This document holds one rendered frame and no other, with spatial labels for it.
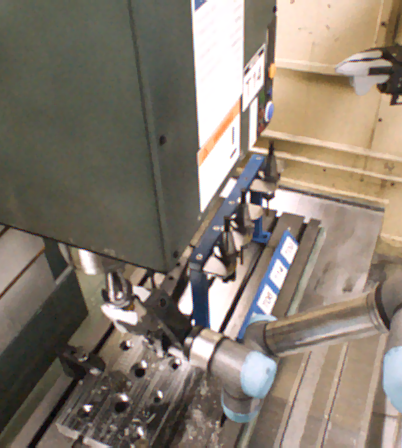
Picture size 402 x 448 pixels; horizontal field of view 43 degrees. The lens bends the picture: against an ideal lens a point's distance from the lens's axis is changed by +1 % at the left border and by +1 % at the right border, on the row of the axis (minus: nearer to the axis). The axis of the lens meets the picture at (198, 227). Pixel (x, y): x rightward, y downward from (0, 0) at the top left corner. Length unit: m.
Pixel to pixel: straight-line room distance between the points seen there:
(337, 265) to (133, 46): 1.47
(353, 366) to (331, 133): 0.77
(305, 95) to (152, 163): 1.24
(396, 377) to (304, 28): 1.17
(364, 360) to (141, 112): 1.30
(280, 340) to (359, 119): 0.95
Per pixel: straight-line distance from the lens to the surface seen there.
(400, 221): 2.00
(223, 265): 1.21
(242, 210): 1.27
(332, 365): 1.64
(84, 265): 0.88
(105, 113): 0.57
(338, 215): 1.95
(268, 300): 1.51
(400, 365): 0.77
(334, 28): 1.66
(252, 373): 0.94
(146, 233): 0.66
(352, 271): 1.87
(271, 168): 1.44
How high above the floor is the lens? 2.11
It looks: 43 degrees down
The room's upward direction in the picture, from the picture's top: 4 degrees counter-clockwise
